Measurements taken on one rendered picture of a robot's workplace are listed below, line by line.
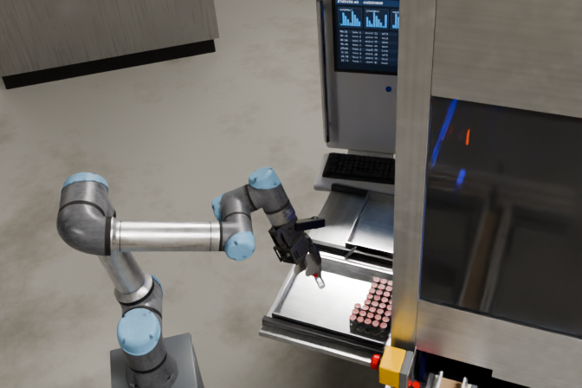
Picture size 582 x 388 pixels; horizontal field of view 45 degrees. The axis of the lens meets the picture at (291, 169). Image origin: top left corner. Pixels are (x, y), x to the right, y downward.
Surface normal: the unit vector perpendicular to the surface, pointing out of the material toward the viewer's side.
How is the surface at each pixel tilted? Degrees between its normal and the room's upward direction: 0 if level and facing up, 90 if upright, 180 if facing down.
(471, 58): 90
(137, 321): 8
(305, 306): 0
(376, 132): 90
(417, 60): 90
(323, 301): 0
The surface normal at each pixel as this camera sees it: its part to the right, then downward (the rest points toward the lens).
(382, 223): -0.07, -0.77
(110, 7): 0.22, 0.61
